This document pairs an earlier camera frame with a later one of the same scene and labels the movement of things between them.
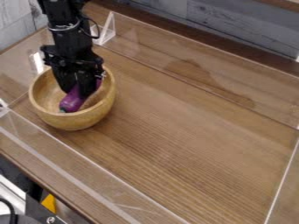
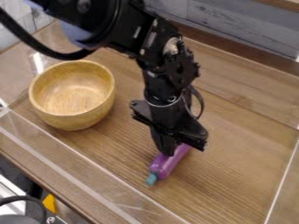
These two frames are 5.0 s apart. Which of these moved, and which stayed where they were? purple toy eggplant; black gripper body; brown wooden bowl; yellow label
Moved: purple toy eggplant; black gripper body
Stayed: yellow label; brown wooden bowl
